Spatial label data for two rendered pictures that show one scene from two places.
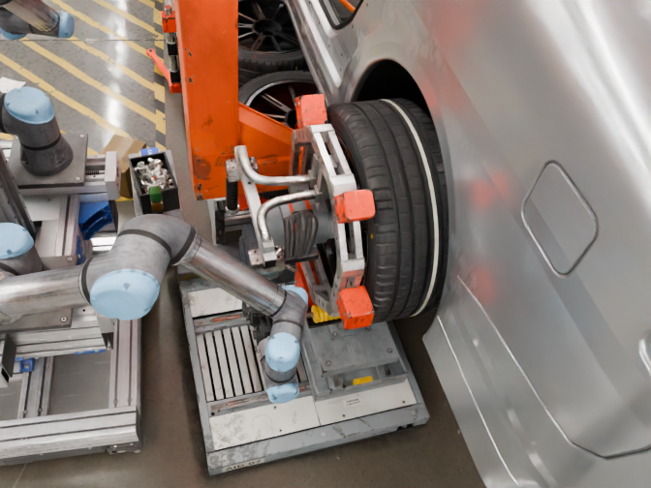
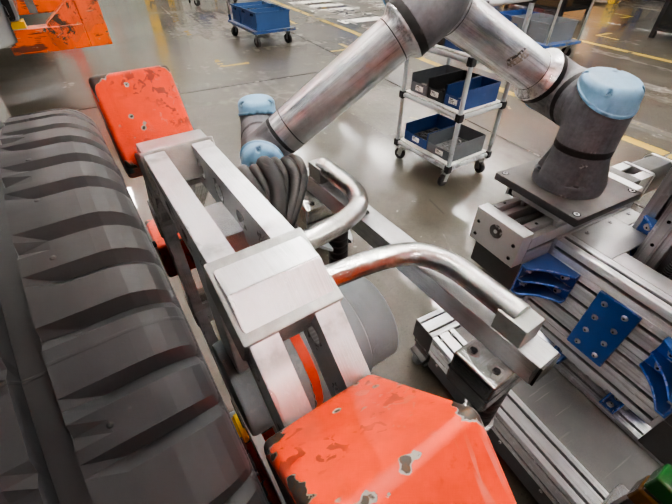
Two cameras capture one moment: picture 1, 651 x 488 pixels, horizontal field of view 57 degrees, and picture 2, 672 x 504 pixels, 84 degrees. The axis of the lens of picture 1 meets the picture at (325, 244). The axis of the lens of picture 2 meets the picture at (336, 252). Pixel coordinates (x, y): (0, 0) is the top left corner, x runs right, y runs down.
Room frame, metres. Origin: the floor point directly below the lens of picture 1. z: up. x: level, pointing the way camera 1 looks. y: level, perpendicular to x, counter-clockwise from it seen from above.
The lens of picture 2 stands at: (1.42, 0.08, 1.27)
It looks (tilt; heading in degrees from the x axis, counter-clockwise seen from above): 42 degrees down; 170
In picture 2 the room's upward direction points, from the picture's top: straight up
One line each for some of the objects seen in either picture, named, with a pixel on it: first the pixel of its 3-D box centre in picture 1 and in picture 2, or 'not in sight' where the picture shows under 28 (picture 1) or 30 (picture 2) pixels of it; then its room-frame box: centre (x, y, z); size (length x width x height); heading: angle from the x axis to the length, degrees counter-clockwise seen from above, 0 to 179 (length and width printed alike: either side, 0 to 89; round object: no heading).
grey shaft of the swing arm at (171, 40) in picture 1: (172, 51); not in sight; (2.59, 0.96, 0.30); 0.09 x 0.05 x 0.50; 24
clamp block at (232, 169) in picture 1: (241, 168); (496, 360); (1.24, 0.28, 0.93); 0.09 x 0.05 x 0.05; 114
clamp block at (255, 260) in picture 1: (266, 259); (323, 206); (0.93, 0.14, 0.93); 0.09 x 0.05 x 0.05; 114
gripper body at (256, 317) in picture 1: (265, 320); not in sight; (0.79, 0.12, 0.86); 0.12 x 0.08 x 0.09; 24
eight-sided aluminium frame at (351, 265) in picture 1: (321, 219); (258, 375); (1.17, 0.03, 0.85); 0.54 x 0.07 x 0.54; 24
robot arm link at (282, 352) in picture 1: (283, 350); (259, 127); (0.66, 0.05, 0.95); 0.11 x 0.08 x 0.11; 1
